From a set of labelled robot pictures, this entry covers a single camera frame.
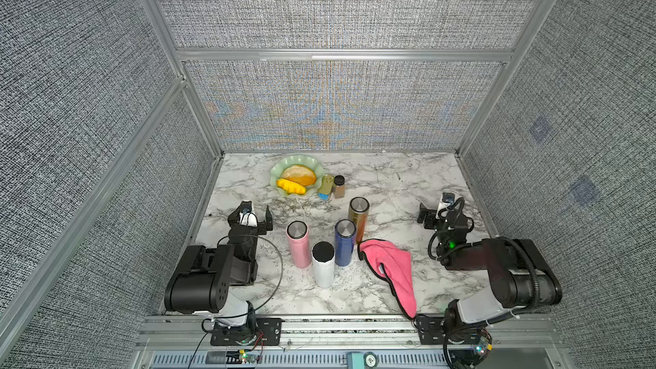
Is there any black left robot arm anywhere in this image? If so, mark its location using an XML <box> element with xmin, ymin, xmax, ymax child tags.
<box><xmin>164</xmin><ymin>201</ymin><xmax>273</xmax><ymax>336</ymax></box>

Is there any pink thermos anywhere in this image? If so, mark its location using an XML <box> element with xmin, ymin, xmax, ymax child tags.
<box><xmin>286</xmin><ymin>220</ymin><xmax>311</xmax><ymax>269</ymax></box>

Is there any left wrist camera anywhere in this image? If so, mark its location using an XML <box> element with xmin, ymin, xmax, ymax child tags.
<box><xmin>239</xmin><ymin>208</ymin><xmax>259</xmax><ymax>228</ymax></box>

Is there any gold gradient thermos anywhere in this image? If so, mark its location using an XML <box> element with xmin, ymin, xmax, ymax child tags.
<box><xmin>348</xmin><ymin>196</ymin><xmax>371</xmax><ymax>244</ymax></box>

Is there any green scalloped plate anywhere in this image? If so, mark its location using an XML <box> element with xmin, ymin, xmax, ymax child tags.
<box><xmin>269</xmin><ymin>154</ymin><xmax>326</xmax><ymax>196</ymax></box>

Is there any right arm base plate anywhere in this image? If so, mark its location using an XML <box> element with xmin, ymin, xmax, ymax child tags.
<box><xmin>412</xmin><ymin>314</ymin><xmax>490</xmax><ymax>345</ymax></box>

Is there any small brown spice jar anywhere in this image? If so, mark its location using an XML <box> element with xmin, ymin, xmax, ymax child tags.
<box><xmin>333</xmin><ymin>175</ymin><xmax>346</xmax><ymax>199</ymax></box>

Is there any yellow banana toy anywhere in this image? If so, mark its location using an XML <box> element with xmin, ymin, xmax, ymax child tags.
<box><xmin>276</xmin><ymin>179</ymin><xmax>307</xmax><ymax>196</ymax></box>

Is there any blue thermos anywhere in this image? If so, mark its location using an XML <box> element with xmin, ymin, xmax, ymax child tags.
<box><xmin>334</xmin><ymin>219</ymin><xmax>356</xmax><ymax>267</ymax></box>

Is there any orange bread bun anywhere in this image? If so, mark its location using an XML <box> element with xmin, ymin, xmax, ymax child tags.
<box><xmin>280</xmin><ymin>165</ymin><xmax>317</xmax><ymax>187</ymax></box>

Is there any white thermos black lid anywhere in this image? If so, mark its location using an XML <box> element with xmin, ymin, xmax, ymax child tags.
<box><xmin>312</xmin><ymin>241</ymin><xmax>335</xmax><ymax>288</ymax></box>

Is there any pink cloth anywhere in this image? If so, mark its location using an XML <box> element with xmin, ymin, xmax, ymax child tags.
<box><xmin>357</xmin><ymin>238</ymin><xmax>417</xmax><ymax>319</ymax></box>

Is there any aluminium front rail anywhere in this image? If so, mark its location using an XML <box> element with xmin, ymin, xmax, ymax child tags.
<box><xmin>128</xmin><ymin>314</ymin><xmax>575</xmax><ymax>368</ymax></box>

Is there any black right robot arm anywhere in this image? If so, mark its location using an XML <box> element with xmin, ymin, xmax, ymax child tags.
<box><xmin>413</xmin><ymin>193</ymin><xmax>563</xmax><ymax>345</ymax></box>

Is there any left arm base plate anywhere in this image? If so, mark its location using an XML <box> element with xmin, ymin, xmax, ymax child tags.
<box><xmin>210</xmin><ymin>317</ymin><xmax>283</xmax><ymax>349</ymax></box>

